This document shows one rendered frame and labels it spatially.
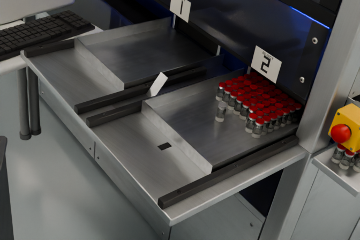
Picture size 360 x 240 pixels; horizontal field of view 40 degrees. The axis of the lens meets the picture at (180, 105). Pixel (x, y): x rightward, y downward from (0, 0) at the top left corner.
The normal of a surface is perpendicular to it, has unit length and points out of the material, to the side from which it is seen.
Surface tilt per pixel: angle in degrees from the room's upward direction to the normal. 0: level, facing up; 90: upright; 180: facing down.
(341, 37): 90
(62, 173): 0
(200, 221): 90
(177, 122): 0
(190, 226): 90
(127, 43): 0
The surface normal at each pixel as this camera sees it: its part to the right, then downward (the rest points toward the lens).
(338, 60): -0.79, 0.27
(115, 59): 0.13, -0.81
